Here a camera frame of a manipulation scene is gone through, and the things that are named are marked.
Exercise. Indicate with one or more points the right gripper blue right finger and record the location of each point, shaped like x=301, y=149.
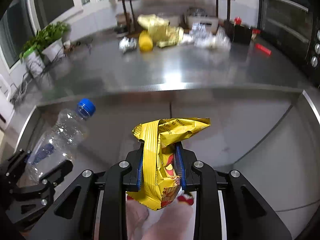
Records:
x=200, y=177

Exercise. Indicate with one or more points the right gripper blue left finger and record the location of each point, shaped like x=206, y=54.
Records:
x=123, y=176

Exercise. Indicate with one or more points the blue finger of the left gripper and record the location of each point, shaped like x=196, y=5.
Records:
x=56, y=175

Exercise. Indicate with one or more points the yellow snack bag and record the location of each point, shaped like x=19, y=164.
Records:
x=161, y=183

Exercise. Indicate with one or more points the clear plastic bottle blue cap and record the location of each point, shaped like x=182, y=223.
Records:
x=59, y=142

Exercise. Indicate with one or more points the aluminium foil ball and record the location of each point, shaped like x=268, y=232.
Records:
x=127, y=44

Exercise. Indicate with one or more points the white electric kettle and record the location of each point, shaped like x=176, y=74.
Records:
x=6, y=107

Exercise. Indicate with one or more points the white canister green lid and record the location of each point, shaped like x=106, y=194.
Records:
x=33, y=62

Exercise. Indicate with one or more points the clear crumpled plastic wrap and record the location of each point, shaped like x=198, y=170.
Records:
x=202, y=38

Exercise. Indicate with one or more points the green potted plant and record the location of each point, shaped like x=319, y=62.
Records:
x=45, y=37

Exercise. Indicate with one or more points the pale yellow plastic bag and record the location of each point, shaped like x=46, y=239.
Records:
x=158, y=32

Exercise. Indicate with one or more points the red plastic clip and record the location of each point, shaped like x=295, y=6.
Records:
x=263, y=49

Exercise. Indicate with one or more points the black ceramic jar red knob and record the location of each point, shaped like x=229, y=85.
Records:
x=237, y=31

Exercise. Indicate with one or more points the right white storage basket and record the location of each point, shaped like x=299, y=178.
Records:
x=210, y=22

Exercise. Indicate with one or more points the black toaster oven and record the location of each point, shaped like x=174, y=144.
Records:
x=293, y=28

